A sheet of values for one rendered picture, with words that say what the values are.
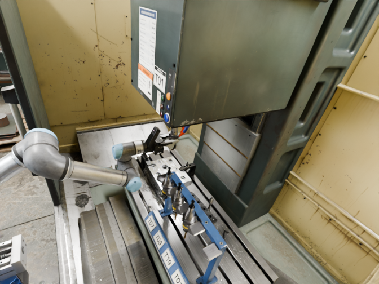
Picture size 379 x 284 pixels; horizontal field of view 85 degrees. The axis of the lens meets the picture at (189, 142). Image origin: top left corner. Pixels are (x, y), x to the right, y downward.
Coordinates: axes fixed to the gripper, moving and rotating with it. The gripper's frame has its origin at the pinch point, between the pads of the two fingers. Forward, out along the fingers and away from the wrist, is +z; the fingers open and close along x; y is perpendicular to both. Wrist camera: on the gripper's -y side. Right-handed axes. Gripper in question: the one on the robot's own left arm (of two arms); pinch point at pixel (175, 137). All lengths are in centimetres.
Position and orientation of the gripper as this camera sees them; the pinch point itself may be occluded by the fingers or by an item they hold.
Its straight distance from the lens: 121.0
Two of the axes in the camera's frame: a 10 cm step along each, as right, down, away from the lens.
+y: -1.4, 8.2, 5.5
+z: 8.6, -1.8, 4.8
